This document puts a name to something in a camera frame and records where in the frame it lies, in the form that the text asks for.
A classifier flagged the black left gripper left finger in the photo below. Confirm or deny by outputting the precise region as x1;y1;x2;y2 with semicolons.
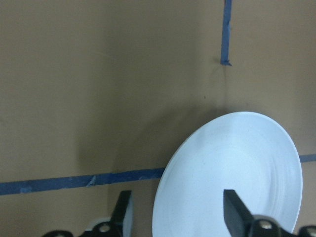
110;190;134;237

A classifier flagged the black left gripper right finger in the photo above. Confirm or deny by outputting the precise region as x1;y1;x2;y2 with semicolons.
223;190;254;237

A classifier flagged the blue plate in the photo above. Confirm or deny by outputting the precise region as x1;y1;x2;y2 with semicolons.
152;112;303;237

